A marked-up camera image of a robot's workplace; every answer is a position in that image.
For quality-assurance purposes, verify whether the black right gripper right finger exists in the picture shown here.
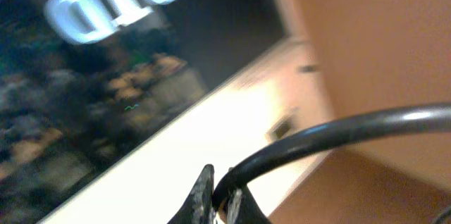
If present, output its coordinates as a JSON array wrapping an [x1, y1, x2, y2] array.
[[225, 185, 271, 224]]

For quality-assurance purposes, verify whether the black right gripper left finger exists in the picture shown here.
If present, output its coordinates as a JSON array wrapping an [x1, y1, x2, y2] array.
[[168, 164, 216, 224]]

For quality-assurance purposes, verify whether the thin black USB cable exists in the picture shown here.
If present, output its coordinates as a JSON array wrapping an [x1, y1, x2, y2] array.
[[431, 206, 451, 224]]

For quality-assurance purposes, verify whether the thick black USB cable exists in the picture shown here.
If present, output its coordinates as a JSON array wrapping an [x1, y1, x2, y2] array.
[[211, 102, 451, 211]]

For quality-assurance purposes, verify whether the dark window pane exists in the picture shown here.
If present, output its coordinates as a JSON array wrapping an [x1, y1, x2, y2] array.
[[1, 0, 285, 223]]

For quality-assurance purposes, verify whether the white wall thermostat panel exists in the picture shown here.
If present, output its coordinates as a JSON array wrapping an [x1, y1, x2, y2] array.
[[266, 109, 299, 143]]

